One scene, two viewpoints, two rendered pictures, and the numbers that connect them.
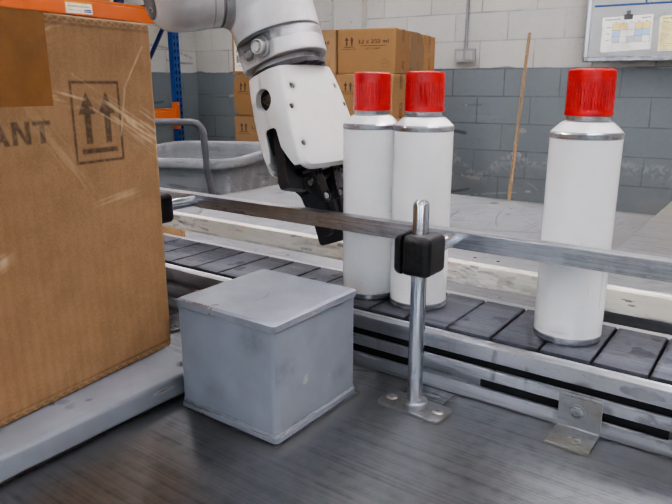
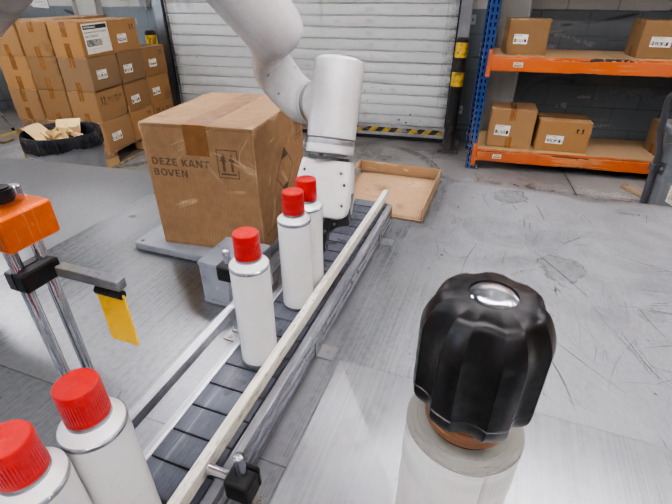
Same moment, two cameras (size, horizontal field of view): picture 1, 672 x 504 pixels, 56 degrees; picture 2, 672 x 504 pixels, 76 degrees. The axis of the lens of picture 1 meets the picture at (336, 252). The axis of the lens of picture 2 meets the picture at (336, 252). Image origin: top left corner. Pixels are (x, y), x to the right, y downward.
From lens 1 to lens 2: 0.84 m
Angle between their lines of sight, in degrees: 69
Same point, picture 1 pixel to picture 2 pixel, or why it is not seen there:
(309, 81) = (317, 168)
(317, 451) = (201, 310)
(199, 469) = (190, 288)
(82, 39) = (220, 135)
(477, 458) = not seen: hidden behind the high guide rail
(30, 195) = (202, 183)
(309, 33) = (318, 143)
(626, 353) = (236, 376)
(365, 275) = not seen: hidden behind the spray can
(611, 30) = not seen: outside the picture
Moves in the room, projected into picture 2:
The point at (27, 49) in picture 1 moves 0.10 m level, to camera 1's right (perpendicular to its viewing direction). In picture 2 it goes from (200, 138) to (200, 154)
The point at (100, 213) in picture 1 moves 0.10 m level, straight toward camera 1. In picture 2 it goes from (229, 196) to (180, 208)
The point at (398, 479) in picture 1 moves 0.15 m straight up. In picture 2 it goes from (182, 332) to (165, 258)
